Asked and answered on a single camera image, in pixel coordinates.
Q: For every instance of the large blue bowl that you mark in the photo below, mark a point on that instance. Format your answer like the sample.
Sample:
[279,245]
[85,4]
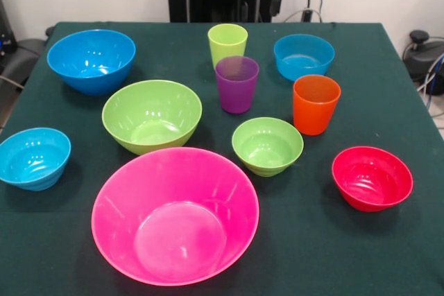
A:
[90,67]

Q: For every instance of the small green bowl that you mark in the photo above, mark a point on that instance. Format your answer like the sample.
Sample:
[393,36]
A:
[267,147]

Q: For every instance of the lime green cup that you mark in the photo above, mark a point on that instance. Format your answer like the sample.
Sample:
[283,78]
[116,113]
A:
[227,43]

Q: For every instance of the large pink bowl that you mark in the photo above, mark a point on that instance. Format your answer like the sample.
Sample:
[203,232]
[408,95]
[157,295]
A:
[173,227]

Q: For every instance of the dark green table cloth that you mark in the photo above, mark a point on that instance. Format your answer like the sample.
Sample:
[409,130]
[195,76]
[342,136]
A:
[312,254]

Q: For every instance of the black wheel base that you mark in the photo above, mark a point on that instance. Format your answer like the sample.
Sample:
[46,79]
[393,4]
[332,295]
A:
[423,57]
[21,60]

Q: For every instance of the purple cup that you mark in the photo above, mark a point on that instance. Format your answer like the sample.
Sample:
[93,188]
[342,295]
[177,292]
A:
[236,88]

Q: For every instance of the orange cup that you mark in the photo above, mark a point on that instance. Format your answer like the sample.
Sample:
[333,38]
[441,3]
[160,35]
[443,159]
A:
[316,109]

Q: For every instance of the large green bowl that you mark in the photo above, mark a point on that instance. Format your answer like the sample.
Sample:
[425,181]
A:
[149,119]

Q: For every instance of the small light blue bowl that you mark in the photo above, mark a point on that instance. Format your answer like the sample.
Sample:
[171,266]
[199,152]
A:
[35,161]

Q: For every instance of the medium blue bowl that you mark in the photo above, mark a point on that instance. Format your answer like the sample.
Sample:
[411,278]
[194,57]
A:
[303,60]

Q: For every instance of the small red-pink bowl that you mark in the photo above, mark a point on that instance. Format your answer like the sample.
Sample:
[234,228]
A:
[371,181]

